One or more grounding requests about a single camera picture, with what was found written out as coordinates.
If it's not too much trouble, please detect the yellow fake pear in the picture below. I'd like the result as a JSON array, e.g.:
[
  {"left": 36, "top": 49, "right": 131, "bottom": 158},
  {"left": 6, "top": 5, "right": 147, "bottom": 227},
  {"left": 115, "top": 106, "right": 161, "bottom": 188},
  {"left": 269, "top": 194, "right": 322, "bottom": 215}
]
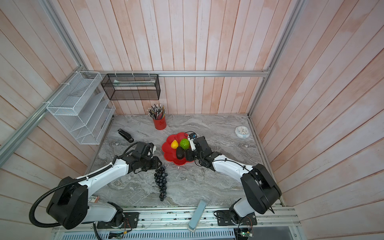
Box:
[{"left": 171, "top": 140, "right": 179, "bottom": 150}]

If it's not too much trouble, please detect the black stapler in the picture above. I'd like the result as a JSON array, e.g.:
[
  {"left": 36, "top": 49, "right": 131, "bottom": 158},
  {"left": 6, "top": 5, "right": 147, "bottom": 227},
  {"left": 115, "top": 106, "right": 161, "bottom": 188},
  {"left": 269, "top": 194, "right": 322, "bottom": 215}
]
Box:
[{"left": 118, "top": 129, "right": 134, "bottom": 143}]

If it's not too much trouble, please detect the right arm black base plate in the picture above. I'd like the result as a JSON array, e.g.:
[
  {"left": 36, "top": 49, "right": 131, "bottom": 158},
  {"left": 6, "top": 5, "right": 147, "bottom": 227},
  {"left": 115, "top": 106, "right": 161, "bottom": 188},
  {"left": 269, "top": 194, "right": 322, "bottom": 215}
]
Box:
[{"left": 214, "top": 198, "right": 258, "bottom": 228}]

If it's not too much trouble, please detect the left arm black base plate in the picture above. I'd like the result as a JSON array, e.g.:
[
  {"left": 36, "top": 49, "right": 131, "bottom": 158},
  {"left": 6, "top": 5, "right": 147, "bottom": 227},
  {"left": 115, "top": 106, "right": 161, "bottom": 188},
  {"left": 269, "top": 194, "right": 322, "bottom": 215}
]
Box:
[{"left": 97, "top": 202, "right": 140, "bottom": 230}]

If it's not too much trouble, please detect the red metal pencil bucket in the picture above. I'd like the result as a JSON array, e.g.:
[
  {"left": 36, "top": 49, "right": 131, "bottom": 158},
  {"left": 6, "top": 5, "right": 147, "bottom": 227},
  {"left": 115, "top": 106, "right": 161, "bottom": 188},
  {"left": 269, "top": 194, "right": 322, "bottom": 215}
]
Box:
[{"left": 153, "top": 117, "right": 167, "bottom": 131}]

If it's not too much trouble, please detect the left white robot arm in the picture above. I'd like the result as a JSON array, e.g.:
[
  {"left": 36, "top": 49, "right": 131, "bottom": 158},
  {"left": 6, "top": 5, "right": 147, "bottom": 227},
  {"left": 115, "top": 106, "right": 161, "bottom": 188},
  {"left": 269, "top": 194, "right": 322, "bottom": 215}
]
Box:
[{"left": 47, "top": 142, "right": 162, "bottom": 230}]

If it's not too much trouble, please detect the dark fake avocado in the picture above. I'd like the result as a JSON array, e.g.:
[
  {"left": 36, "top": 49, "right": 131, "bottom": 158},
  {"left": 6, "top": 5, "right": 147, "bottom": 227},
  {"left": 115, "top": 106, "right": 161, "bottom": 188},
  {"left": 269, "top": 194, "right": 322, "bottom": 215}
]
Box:
[{"left": 176, "top": 146, "right": 185, "bottom": 160}]

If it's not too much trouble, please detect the white round clock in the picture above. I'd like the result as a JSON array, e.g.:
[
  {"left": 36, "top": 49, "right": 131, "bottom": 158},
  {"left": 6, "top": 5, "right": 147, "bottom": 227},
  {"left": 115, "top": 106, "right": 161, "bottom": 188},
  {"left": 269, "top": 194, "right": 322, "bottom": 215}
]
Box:
[{"left": 235, "top": 126, "right": 250, "bottom": 139}]

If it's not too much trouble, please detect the black corrugated cable hose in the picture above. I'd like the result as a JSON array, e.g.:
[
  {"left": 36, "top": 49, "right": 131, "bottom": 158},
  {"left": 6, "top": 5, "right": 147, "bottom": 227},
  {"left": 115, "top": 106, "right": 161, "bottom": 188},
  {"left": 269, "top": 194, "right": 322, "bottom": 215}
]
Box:
[{"left": 28, "top": 141, "right": 142, "bottom": 240}]

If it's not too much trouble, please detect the dark fake grape bunch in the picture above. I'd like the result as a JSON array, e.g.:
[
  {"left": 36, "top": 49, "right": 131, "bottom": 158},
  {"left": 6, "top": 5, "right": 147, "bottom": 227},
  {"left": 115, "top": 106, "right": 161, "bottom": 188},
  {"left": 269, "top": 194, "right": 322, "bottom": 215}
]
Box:
[{"left": 154, "top": 166, "right": 168, "bottom": 201}]

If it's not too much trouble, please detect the grey blue rectangular bar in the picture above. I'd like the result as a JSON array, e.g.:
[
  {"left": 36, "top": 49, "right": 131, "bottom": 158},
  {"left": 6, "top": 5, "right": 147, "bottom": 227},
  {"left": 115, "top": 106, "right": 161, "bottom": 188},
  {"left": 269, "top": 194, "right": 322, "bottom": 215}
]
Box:
[{"left": 187, "top": 200, "right": 207, "bottom": 232}]

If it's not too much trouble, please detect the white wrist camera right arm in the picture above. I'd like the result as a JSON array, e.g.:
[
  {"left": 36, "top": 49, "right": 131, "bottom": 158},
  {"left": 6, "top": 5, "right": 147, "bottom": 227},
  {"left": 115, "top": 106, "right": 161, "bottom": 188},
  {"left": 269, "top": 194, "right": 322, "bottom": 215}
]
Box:
[{"left": 185, "top": 131, "right": 197, "bottom": 151}]

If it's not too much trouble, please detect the pack of coloured markers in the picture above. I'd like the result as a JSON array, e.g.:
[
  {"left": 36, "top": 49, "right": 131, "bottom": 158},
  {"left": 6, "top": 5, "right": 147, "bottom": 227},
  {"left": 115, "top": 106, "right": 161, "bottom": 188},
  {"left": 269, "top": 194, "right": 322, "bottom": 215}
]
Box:
[{"left": 88, "top": 195, "right": 100, "bottom": 203}]

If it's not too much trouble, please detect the bundle of pencils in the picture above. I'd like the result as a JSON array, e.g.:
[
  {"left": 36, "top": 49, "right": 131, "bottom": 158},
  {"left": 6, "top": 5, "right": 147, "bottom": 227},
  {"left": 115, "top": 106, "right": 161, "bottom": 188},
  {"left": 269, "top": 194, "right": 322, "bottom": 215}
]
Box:
[{"left": 148, "top": 104, "right": 166, "bottom": 120}]

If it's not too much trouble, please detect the black wire mesh basket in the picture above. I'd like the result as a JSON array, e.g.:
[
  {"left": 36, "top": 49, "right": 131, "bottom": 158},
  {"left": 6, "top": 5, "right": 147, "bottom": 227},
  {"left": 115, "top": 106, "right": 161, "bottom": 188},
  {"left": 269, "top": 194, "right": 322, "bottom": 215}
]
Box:
[{"left": 101, "top": 73, "right": 161, "bottom": 101}]

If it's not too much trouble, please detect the aluminium frame rail front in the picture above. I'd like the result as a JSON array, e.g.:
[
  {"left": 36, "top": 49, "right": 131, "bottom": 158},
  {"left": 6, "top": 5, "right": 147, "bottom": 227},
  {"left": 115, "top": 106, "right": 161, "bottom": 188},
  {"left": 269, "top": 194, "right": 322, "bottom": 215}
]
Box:
[{"left": 52, "top": 204, "right": 306, "bottom": 240}]

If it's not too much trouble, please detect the white wire mesh shelf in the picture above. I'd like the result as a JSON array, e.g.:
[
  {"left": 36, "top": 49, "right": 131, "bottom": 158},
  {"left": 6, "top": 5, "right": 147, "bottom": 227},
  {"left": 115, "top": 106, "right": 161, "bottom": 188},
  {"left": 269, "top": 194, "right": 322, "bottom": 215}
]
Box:
[{"left": 47, "top": 72, "right": 116, "bottom": 145}]

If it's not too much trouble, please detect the green bumpy fake fruit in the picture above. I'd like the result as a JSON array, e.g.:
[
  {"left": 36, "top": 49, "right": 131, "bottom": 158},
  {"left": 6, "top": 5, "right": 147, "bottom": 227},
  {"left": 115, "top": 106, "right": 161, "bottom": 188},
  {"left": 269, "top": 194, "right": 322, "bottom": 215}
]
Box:
[{"left": 179, "top": 139, "right": 191, "bottom": 150}]

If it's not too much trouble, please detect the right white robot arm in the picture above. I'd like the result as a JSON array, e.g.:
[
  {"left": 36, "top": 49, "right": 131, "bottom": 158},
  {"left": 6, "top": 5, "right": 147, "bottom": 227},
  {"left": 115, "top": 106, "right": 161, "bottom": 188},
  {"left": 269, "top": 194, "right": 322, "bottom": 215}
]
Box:
[{"left": 186, "top": 134, "right": 282, "bottom": 221}]

